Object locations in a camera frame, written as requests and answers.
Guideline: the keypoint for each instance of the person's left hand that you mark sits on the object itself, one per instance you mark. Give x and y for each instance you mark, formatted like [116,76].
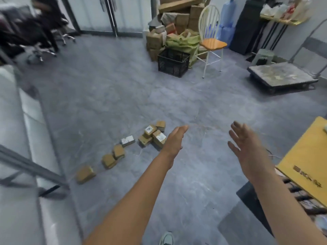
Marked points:
[173,145]

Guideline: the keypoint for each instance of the person's right hand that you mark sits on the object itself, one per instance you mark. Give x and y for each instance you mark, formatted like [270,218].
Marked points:
[251,155]

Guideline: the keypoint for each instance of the thin brown box wide label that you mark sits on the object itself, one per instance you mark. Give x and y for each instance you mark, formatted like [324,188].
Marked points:
[127,141]

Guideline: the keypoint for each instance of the pile of brown cardboard boxes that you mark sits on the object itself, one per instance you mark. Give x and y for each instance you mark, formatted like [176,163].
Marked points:
[85,174]

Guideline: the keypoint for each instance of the small brown cardboard box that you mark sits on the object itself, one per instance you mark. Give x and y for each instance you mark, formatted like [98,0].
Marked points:
[154,40]

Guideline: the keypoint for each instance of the heap of large cardboard boxes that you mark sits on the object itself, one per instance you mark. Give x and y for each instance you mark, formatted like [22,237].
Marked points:
[178,5]

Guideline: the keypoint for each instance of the person's right forearm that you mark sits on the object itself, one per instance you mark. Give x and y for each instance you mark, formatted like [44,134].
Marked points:
[288,214]

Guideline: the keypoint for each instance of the person's left forearm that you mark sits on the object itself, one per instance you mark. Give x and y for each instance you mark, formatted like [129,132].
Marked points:
[127,214]

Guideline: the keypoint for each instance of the wooden table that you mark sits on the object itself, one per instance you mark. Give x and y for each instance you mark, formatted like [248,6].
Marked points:
[306,155]

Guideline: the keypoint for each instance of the black storage crate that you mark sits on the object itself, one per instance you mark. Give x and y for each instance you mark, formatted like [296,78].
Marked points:
[173,63]

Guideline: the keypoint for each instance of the green plastic stool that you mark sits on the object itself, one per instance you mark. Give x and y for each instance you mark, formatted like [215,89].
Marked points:
[263,56]

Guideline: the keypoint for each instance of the yellow green plastic bag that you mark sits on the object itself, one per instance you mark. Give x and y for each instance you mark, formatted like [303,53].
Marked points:
[184,43]

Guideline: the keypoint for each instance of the white chair with orange seat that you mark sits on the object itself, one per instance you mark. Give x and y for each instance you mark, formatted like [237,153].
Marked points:
[213,44]

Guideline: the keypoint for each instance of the blue water jug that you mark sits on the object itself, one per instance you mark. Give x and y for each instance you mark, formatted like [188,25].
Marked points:
[226,35]
[228,12]

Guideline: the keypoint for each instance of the black cabinet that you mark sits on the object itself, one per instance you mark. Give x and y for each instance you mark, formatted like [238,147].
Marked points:
[247,28]

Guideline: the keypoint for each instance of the small yellow side table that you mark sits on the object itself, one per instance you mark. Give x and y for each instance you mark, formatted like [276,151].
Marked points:
[281,20]

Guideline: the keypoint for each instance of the glass sliding door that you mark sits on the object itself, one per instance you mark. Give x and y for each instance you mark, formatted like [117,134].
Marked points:
[127,12]

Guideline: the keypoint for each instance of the cluster of bottles and packets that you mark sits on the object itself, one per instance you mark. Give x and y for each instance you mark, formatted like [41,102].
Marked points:
[286,8]

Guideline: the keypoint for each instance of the chrome chair base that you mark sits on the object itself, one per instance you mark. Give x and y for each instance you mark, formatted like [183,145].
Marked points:
[42,52]
[65,38]

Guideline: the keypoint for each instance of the black office chair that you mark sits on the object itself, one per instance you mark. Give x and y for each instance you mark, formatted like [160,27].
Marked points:
[48,12]
[25,33]

